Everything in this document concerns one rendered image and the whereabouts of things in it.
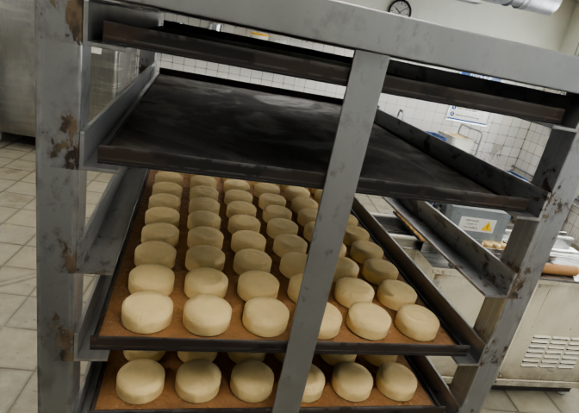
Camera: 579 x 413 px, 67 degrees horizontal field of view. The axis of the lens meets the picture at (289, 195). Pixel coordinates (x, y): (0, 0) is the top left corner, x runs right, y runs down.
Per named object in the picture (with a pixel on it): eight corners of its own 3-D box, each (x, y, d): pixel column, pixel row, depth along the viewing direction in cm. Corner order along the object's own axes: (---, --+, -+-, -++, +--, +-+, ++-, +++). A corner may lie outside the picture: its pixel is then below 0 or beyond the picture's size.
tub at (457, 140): (453, 146, 629) (457, 132, 622) (471, 154, 589) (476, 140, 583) (432, 142, 619) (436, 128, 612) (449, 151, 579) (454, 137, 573)
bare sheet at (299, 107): (158, 74, 88) (159, 66, 88) (342, 105, 98) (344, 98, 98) (96, 163, 34) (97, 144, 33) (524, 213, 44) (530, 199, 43)
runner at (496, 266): (323, 140, 104) (326, 128, 103) (334, 142, 104) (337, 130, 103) (484, 297, 45) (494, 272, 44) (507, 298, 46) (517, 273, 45)
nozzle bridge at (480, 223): (428, 216, 297) (444, 170, 286) (489, 272, 231) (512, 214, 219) (383, 211, 290) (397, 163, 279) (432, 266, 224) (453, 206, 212)
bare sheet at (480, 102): (163, 28, 85) (164, 20, 85) (351, 65, 95) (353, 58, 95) (102, 42, 31) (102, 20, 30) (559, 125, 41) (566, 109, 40)
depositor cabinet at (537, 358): (506, 327, 344) (547, 232, 316) (574, 398, 278) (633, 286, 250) (354, 316, 318) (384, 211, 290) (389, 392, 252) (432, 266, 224)
